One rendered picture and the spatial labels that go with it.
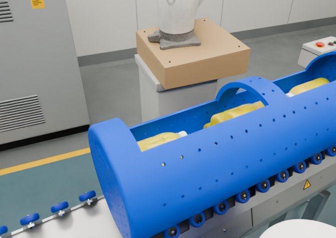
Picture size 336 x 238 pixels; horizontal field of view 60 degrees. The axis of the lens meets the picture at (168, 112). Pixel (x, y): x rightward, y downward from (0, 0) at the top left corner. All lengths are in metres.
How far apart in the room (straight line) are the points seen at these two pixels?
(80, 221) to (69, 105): 1.65
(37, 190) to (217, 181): 1.75
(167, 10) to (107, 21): 2.34
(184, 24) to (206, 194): 0.79
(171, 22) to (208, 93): 0.38
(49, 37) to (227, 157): 1.72
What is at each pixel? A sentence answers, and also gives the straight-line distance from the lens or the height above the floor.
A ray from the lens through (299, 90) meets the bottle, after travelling 1.04.
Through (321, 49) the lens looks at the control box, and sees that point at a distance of 1.46.
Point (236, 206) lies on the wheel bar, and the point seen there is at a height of 0.93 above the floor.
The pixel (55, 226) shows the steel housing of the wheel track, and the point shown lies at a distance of 0.87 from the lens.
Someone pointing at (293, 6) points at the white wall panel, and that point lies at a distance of 4.80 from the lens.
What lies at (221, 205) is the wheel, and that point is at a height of 0.97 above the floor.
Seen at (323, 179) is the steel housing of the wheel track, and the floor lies 0.87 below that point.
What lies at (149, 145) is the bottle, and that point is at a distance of 0.73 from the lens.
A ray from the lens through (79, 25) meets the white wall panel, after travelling 3.50.
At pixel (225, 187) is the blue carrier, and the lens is 0.68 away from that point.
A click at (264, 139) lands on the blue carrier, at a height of 1.17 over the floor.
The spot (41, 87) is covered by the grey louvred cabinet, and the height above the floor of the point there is 0.52.
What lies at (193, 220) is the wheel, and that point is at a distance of 0.78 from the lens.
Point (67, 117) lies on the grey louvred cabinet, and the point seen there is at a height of 0.22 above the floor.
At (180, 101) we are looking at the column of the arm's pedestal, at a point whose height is 0.88.
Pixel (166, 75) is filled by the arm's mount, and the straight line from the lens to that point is 1.15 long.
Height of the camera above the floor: 1.62
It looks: 36 degrees down
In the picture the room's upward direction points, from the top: straight up
